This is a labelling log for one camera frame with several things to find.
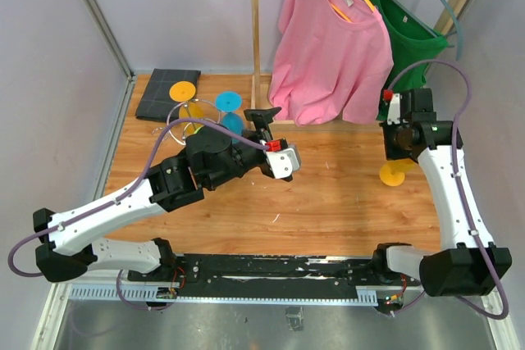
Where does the orange wine glass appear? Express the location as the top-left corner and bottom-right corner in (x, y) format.
(167, 81), (204, 123)
(379, 158), (418, 187)

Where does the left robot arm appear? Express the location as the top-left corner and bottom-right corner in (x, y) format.
(33, 108), (300, 283)

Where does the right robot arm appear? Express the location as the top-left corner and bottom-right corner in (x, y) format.
(371, 89), (512, 297)

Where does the blue wine glass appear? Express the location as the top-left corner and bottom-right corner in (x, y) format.
(215, 91), (244, 135)

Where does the chrome wine glass rack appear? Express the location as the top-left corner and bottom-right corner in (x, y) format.
(150, 98), (225, 148)

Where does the wooden clothes rack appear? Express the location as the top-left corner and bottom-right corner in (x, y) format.
(250, 0), (470, 109)

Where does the pink t-shirt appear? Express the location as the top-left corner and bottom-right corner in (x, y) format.
(268, 0), (394, 126)

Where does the green t-shirt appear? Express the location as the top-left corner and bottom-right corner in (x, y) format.
(366, 0), (450, 122)

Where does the dark grey folded cloth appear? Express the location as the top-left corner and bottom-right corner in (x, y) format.
(135, 69), (201, 122)

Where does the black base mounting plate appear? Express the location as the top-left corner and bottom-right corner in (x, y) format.
(126, 253), (418, 302)

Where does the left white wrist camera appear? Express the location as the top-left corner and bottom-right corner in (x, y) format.
(265, 139), (301, 182)

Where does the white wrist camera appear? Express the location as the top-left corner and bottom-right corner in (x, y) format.
(265, 139), (301, 182)
(379, 89), (403, 127)

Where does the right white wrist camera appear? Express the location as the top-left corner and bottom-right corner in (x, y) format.
(379, 89), (403, 127)

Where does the aluminium frame post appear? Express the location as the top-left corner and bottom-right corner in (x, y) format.
(83, 0), (135, 80)

